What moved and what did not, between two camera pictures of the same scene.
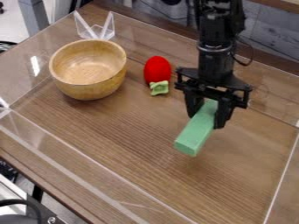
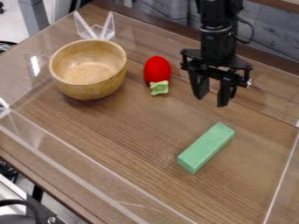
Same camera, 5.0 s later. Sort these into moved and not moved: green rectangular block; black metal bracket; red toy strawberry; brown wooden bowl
Moved: green rectangular block
Not moved: brown wooden bowl; red toy strawberry; black metal bracket
